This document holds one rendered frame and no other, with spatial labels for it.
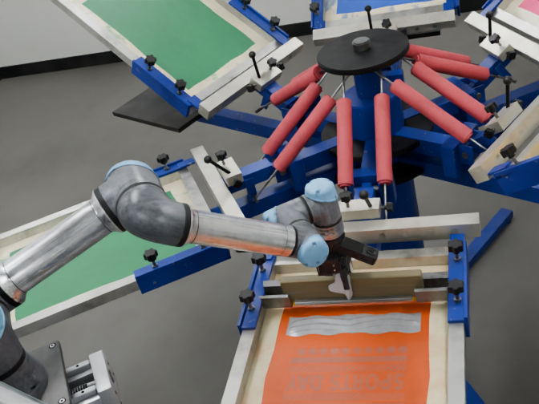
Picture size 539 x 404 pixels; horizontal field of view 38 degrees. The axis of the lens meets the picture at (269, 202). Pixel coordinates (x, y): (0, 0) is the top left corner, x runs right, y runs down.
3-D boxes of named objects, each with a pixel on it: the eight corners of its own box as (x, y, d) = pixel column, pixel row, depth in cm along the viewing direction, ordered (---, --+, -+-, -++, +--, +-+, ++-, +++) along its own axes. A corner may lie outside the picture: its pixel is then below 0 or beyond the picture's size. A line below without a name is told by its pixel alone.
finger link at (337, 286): (332, 299, 211) (326, 270, 208) (354, 298, 210) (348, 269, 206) (330, 305, 209) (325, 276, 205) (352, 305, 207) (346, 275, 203)
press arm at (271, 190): (58, 295, 264) (50, 281, 261) (56, 284, 269) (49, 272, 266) (386, 164, 282) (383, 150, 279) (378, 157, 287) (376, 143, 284)
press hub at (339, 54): (461, 364, 311) (419, 59, 236) (362, 365, 322) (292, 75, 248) (460, 295, 342) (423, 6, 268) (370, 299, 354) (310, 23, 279)
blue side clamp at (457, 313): (470, 337, 196) (468, 317, 192) (450, 337, 198) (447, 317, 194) (468, 260, 220) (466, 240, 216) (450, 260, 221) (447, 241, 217)
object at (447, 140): (498, 205, 238) (495, 173, 231) (253, 224, 260) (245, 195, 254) (488, 79, 302) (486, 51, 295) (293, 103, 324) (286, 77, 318)
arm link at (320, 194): (296, 183, 194) (326, 171, 196) (305, 219, 200) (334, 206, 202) (308, 198, 188) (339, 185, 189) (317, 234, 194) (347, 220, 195)
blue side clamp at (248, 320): (260, 343, 212) (253, 325, 208) (242, 343, 214) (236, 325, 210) (279, 270, 236) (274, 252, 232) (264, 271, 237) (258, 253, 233)
